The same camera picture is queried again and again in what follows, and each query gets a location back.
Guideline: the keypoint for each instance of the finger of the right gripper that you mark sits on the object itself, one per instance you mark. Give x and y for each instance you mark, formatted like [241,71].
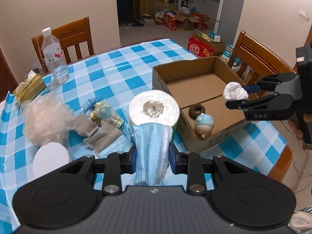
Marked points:
[274,107]
[270,82]

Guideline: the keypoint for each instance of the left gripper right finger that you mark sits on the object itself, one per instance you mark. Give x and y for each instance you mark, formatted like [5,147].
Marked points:
[190,164]

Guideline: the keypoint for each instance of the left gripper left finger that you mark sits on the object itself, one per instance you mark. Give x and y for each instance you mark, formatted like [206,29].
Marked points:
[117,164]

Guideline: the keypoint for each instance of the white cloth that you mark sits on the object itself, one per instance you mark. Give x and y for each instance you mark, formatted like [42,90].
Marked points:
[234,91]

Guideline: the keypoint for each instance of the blue round plush toy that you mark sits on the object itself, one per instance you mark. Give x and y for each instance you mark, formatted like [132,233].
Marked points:
[204,125]

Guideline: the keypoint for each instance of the blue surgical mask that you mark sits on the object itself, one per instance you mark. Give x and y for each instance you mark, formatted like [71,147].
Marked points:
[152,144]

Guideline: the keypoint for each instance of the brown hair scrunchie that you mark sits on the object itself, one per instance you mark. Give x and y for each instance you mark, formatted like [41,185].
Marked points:
[195,110]

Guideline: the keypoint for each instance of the blue brocade tassel sachet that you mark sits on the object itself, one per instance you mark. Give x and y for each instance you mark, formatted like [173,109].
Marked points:
[99,111]

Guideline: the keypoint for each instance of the grey burlap sachet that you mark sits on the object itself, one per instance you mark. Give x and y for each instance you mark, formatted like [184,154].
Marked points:
[84,126]
[103,138]

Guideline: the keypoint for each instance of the right wooden chair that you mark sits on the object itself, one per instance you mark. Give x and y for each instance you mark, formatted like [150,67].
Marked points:
[260,59]

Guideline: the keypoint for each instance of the wooden chair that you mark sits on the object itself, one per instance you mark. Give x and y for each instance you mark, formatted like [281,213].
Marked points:
[260,59]
[71,34]

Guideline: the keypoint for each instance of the green toilet paper roll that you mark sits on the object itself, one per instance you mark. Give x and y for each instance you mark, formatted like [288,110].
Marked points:
[153,106]

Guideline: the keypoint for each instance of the cardboard box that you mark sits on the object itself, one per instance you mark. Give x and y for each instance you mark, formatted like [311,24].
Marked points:
[200,81]

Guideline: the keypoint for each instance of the blue checkered tablecloth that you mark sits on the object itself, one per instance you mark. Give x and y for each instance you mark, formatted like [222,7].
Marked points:
[117,77]

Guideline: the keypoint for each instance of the red box on floor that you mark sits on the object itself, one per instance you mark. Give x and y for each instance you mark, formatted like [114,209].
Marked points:
[199,49]

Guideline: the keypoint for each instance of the cream mesh bath pouf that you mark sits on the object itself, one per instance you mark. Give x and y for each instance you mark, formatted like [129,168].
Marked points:
[47,119]

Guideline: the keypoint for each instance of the white refrigerator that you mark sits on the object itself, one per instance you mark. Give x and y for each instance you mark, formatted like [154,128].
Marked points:
[227,19]

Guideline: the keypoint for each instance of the open brown carton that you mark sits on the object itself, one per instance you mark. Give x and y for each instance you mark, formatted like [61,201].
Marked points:
[194,20]

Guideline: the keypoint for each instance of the gold tissue pack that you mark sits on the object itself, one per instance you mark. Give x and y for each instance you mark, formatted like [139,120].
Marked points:
[29,88]

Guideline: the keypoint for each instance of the red gift box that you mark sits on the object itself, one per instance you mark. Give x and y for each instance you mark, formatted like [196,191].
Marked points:
[170,21]

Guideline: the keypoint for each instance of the clear plastic water bottle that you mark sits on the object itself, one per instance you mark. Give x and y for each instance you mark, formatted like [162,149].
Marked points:
[54,58]

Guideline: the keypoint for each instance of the left wooden chair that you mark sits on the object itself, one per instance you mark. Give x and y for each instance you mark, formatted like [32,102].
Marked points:
[71,34]

